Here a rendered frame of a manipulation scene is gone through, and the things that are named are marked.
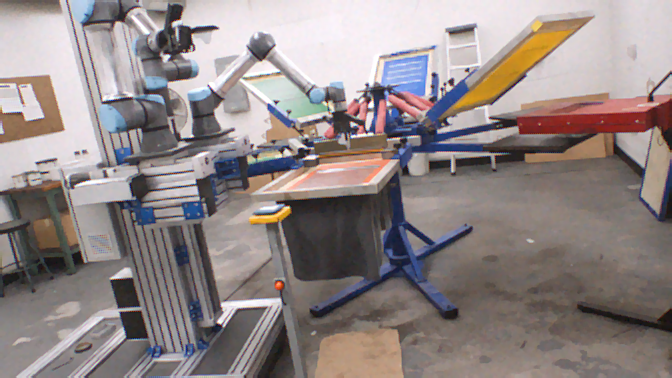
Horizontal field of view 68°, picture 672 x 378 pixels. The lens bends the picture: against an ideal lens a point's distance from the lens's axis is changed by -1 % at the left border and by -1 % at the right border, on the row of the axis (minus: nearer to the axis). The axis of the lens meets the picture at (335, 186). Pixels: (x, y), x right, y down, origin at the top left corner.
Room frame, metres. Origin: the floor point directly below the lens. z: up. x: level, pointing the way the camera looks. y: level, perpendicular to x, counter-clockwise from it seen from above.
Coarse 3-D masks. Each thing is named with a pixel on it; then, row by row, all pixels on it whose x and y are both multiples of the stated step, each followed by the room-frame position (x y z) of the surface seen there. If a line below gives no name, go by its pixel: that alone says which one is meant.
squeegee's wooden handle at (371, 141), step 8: (360, 136) 2.68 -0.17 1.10; (368, 136) 2.66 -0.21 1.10; (376, 136) 2.64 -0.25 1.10; (384, 136) 2.63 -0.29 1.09; (320, 144) 2.75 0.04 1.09; (328, 144) 2.73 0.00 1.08; (336, 144) 2.72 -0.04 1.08; (344, 144) 2.70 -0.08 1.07; (352, 144) 2.69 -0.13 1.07; (360, 144) 2.67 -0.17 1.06; (368, 144) 2.66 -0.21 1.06; (376, 144) 2.64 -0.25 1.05; (384, 144) 2.63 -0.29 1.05; (320, 152) 2.75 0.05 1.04
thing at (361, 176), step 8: (376, 160) 2.70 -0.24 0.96; (384, 160) 2.67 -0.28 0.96; (376, 168) 2.50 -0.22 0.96; (344, 176) 2.43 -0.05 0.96; (352, 176) 2.40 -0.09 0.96; (360, 176) 2.37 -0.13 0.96; (368, 176) 2.34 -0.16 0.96; (328, 184) 2.31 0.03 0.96; (336, 184) 2.28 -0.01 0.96; (344, 184) 2.25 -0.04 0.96
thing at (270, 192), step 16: (320, 160) 2.88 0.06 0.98; (336, 160) 2.85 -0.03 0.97; (352, 160) 2.82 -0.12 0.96; (288, 176) 2.52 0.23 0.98; (384, 176) 2.14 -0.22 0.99; (256, 192) 2.23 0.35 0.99; (272, 192) 2.17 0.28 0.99; (288, 192) 2.14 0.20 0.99; (304, 192) 2.11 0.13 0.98; (320, 192) 2.09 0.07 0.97; (336, 192) 2.06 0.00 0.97; (352, 192) 2.04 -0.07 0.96; (368, 192) 2.02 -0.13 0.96
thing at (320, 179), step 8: (320, 168) 2.75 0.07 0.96; (328, 168) 2.72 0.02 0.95; (336, 168) 2.68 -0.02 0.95; (312, 176) 2.56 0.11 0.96; (320, 176) 2.53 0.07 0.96; (328, 176) 2.49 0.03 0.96; (336, 176) 2.46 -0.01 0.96; (296, 184) 2.43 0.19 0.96; (304, 184) 2.40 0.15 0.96; (312, 184) 2.37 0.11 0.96; (320, 184) 2.34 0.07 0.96
